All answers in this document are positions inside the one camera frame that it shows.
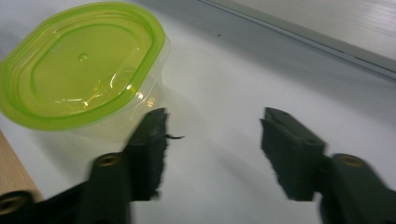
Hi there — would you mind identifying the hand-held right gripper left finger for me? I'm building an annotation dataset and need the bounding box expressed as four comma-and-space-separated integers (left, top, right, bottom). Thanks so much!
83, 106, 169, 224

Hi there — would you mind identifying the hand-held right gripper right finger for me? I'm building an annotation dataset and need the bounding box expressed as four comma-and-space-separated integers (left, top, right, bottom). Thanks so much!
261, 106, 396, 224

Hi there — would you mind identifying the clear container with green lid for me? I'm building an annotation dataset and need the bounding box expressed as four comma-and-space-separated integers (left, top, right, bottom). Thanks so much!
0, 1, 172, 144

